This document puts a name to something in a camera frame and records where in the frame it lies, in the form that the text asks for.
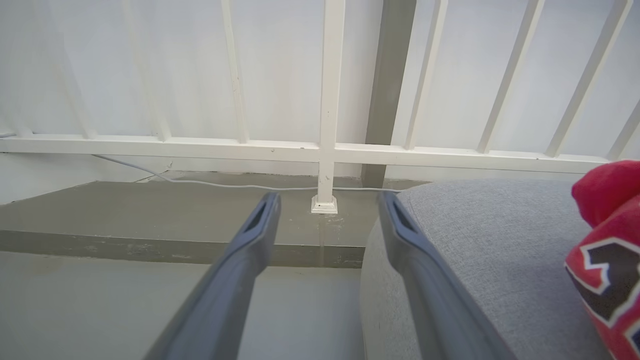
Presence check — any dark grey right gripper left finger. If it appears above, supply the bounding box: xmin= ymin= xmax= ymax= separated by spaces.
xmin=144 ymin=192 xmax=282 ymax=360

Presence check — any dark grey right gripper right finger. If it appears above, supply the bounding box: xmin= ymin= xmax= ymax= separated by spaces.
xmin=377 ymin=191 xmax=517 ymax=360

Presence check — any red basketball jersey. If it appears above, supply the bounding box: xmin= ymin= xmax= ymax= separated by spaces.
xmin=565 ymin=160 xmax=640 ymax=360

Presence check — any grey fabric sofa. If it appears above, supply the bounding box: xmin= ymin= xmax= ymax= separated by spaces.
xmin=360 ymin=179 xmax=640 ymax=360

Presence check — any white railing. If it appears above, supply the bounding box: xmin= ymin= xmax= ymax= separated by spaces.
xmin=0 ymin=0 xmax=640 ymax=215

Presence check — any light grey floor cable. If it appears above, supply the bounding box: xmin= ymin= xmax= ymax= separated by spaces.
xmin=91 ymin=153 xmax=402 ymax=194

